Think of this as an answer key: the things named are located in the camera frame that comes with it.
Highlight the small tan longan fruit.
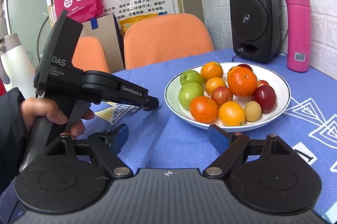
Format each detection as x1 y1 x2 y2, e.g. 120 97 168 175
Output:
244 101 262 122

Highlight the red-orange tangerine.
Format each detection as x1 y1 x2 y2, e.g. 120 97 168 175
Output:
190 96 219 123
227 67 258 97

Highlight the yellow-orange orange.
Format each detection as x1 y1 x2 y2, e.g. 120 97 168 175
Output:
226 66 240 80

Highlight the dark jacket sleeve forearm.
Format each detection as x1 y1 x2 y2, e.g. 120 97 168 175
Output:
0 88 28 192

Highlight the person's left hand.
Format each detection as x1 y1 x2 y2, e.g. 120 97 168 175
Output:
19 98 95 140

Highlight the left orange chair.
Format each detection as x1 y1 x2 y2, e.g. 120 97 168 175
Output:
71 36 111 73

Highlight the orange chair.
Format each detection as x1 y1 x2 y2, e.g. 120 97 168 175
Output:
123 13 214 70
71 36 111 73

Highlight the white kettle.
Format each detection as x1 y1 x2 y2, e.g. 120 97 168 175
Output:
0 33 35 98

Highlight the brown paper bag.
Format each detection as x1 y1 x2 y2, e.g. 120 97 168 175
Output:
81 14 125 73

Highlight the yellow orange plate front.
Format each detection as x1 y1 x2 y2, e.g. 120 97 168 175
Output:
218 101 246 126

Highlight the dark red plum front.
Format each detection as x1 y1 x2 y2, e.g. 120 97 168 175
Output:
251 85 277 113

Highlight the dark red plum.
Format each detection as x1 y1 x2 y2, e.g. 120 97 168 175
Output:
251 85 277 113
237 64 253 71

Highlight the red-orange tangerine in plate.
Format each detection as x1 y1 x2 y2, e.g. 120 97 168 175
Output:
190 96 219 123

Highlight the small red-yellow apple right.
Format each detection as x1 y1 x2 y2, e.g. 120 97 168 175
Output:
257 80 270 88

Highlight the red-yellow apple centre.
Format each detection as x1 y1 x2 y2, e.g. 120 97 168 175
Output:
211 86 233 107

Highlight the right orange chair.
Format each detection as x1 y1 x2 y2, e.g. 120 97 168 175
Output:
123 13 214 70

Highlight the small orange in plate centre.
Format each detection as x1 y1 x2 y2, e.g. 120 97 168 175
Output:
205 77 226 96

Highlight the dark red plum rear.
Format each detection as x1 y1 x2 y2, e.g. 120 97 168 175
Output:
237 64 253 71

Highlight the green apple front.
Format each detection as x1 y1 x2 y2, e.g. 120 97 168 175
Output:
178 82 204 109

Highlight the green apple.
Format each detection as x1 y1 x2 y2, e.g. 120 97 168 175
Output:
178 82 204 109
179 70 206 87

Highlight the white round plate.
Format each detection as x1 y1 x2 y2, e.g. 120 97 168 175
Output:
164 62 291 133

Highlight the orange at plate rear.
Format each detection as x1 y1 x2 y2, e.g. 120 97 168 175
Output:
200 61 223 81

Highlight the green apple rear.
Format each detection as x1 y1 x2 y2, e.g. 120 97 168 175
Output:
179 70 206 87

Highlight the black speaker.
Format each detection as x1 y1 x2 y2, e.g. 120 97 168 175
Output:
230 0 282 63

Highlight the pink thermos bottle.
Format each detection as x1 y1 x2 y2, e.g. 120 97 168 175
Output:
286 0 311 73

